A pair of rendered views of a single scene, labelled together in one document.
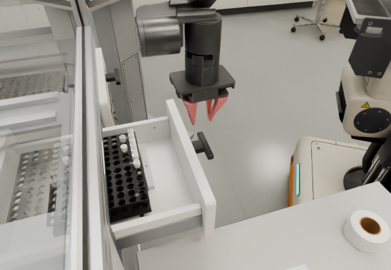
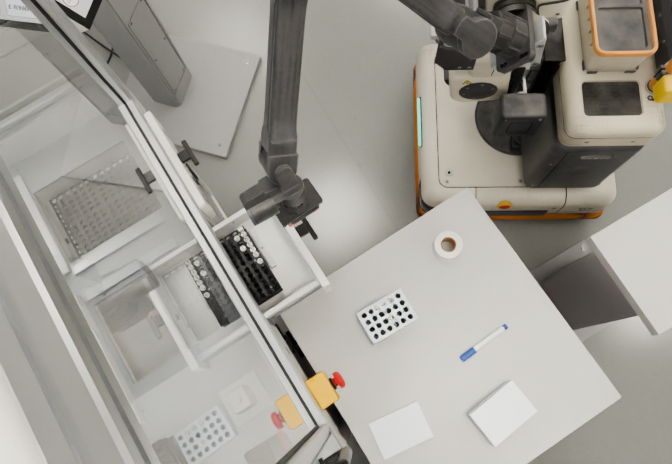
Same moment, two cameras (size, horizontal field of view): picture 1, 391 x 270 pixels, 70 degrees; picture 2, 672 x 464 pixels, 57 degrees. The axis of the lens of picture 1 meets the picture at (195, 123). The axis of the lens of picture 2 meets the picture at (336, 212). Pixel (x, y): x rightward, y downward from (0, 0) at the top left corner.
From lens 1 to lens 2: 1.02 m
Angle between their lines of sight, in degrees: 34
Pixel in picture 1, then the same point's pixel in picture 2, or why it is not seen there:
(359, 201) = (447, 214)
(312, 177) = (436, 118)
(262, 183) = (378, 117)
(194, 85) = (292, 214)
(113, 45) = (109, 12)
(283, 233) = (385, 262)
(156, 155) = (265, 231)
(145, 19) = (252, 209)
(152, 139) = not seen: hidden behind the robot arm
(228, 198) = (337, 153)
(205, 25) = (294, 200)
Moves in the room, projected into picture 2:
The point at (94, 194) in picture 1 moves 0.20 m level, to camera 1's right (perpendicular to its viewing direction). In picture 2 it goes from (256, 313) to (346, 287)
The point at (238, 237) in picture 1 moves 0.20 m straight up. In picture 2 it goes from (351, 275) to (349, 261)
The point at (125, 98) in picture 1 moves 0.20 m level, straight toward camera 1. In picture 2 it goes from (147, 61) to (174, 106)
